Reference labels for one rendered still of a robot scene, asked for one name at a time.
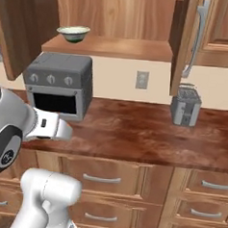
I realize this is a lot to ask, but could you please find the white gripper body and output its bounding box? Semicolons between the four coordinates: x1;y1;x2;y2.
53;117;74;143

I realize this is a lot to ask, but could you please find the white and green bowl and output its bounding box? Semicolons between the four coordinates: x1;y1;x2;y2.
56;24;91;45

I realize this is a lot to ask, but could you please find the grey toaster oven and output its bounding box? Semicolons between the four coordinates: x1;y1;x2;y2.
19;51;97;124

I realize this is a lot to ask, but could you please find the grey toaster oven knob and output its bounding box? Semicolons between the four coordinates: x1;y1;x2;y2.
28;72;39;85
45;74;57;86
63;76;74;87

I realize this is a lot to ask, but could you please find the wooden cupboard shelf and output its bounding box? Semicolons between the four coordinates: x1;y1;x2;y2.
40;32;175;63

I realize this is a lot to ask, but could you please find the open wooden cupboard door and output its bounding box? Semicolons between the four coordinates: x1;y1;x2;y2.
165;0;201;98
0;0;63;85

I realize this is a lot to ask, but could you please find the silver toaster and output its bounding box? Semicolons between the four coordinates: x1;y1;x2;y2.
168;83;204;129

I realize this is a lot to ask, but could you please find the closed wooden cupboard door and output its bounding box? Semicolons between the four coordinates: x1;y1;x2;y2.
193;0;228;69

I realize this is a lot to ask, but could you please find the grey wall outlet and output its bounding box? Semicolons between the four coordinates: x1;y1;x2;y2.
135;70;151;90

